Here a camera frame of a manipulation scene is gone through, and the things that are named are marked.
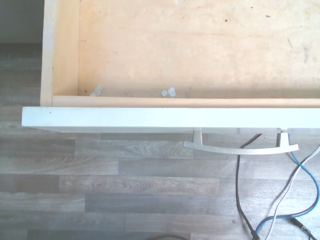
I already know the curved silver drawer handle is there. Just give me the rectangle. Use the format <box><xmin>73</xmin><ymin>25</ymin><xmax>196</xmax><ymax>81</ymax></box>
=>
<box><xmin>183</xmin><ymin>127</ymin><xmax>300</xmax><ymax>157</ymax></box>

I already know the black cable with connector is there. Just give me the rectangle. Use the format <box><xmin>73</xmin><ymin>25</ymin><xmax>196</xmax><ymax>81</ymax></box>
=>
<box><xmin>289</xmin><ymin>216</ymin><xmax>319</xmax><ymax>240</ymax></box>

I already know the wooden drawer with white front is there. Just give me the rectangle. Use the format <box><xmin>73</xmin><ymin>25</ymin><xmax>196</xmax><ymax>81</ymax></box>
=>
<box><xmin>21</xmin><ymin>0</ymin><xmax>320</xmax><ymax>135</ymax></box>

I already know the white cable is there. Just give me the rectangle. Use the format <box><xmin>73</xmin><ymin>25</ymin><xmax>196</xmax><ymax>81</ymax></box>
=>
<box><xmin>262</xmin><ymin>144</ymin><xmax>320</xmax><ymax>240</ymax></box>

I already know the small white plastic dowel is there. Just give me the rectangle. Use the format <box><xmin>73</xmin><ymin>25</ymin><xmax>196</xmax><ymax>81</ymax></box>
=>
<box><xmin>89</xmin><ymin>84</ymin><xmax>104</xmax><ymax>97</ymax></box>

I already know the thin black floor cable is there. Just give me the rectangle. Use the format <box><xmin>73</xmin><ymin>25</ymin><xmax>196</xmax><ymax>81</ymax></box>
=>
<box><xmin>235</xmin><ymin>133</ymin><xmax>264</xmax><ymax>240</ymax></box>

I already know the blue cable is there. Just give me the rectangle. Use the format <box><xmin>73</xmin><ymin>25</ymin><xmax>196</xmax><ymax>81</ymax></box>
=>
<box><xmin>254</xmin><ymin>149</ymin><xmax>320</xmax><ymax>235</ymax></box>

